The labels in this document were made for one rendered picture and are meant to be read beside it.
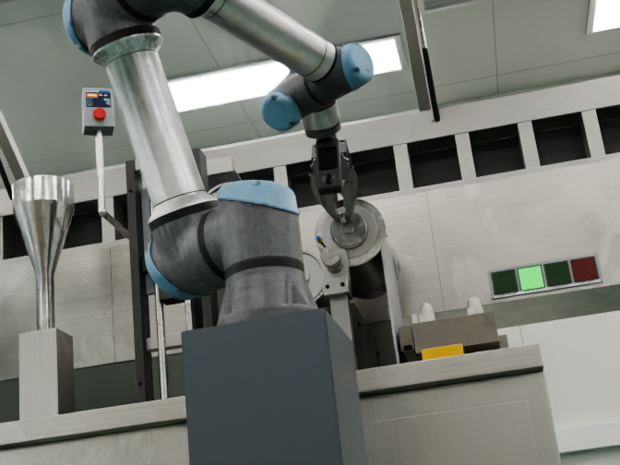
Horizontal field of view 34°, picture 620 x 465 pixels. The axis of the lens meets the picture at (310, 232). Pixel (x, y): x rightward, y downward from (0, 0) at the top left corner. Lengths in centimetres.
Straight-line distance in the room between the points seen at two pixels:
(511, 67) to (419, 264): 263
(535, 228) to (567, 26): 238
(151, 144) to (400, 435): 63
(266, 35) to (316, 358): 59
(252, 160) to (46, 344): 70
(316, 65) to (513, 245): 85
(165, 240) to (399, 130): 111
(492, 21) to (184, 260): 316
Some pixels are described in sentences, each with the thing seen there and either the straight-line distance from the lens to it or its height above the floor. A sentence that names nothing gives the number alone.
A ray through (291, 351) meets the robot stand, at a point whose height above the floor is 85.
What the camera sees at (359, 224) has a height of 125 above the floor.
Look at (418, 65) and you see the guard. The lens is 253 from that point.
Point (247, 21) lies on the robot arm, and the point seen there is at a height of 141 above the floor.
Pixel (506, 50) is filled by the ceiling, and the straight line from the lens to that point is 480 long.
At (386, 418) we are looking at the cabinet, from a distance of 175.
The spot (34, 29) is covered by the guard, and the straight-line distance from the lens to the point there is 261.
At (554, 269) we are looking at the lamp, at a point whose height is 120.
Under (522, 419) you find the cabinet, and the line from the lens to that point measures 174.
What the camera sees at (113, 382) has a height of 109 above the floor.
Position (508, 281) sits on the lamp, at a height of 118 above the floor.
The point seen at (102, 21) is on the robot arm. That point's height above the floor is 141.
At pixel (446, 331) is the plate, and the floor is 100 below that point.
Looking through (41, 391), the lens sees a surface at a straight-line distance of 231.
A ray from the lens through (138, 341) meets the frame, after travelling 203.
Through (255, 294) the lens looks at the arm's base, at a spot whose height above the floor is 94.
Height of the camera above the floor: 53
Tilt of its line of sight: 20 degrees up
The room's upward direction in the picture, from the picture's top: 7 degrees counter-clockwise
